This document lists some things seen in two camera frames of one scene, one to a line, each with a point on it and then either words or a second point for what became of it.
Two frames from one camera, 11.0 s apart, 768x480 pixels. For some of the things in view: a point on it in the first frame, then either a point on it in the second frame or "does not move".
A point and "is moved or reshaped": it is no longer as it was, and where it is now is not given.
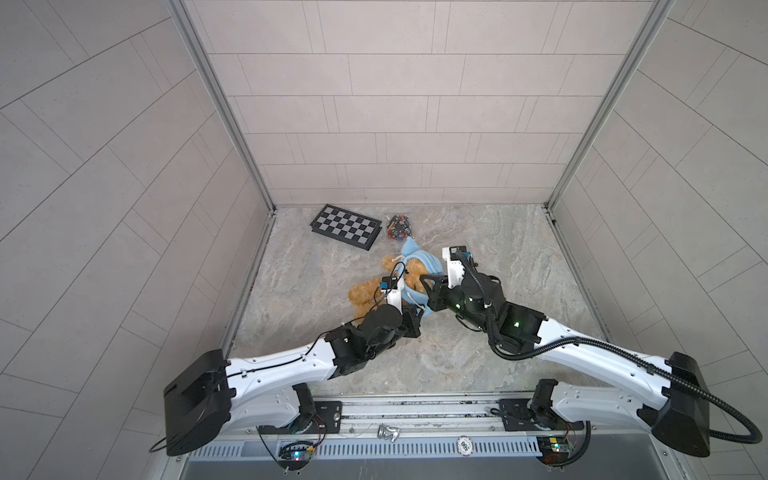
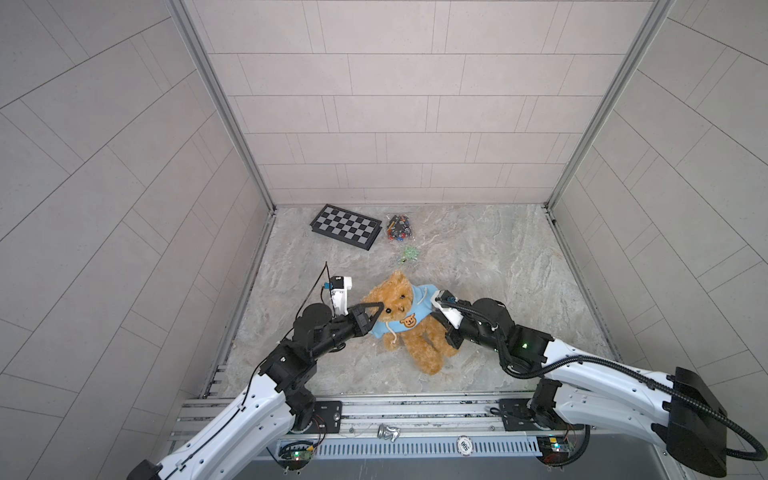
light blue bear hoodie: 431,264 is moved or reshaped
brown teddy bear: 362,294 -> 426,341
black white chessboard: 347,227 does not move
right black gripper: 437,292 -> 449,330
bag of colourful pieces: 399,227 does not move
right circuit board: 554,449 does not move
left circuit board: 290,456 does not move
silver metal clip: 388,432 does not move
